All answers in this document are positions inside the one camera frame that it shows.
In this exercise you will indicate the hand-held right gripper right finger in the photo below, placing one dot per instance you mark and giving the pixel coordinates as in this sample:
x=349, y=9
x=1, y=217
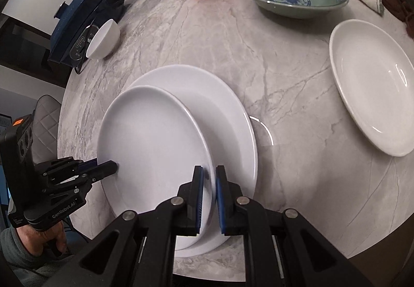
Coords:
x=221, y=201

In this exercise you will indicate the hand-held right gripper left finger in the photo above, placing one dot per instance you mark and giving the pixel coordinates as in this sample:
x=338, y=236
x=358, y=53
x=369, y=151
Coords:
x=200, y=198

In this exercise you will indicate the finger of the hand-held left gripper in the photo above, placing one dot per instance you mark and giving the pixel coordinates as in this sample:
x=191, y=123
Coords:
x=103, y=169
x=64, y=165

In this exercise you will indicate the medium white plate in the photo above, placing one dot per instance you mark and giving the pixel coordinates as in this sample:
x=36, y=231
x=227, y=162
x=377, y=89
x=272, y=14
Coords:
x=152, y=151

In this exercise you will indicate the large white plate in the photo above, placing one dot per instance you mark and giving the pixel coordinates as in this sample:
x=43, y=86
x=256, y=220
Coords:
x=223, y=119

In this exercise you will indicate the small white bowl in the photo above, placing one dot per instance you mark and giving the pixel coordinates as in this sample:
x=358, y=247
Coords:
x=103, y=38

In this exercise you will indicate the deep white plate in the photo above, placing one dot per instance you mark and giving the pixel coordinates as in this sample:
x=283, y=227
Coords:
x=372, y=80

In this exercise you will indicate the person's left forearm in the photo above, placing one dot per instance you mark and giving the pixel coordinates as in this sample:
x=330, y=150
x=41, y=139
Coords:
x=13, y=253

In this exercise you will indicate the person's left hand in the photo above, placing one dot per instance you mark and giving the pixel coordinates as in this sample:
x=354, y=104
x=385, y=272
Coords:
x=48, y=238

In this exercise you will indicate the grey quilted chair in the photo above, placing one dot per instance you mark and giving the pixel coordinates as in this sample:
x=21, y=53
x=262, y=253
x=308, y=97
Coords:
x=45, y=125

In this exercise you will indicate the dark cabinet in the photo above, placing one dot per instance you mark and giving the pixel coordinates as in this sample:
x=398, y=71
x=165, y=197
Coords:
x=19, y=47

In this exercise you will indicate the blue electric cooking pot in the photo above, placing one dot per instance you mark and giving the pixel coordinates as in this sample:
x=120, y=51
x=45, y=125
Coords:
x=74, y=15

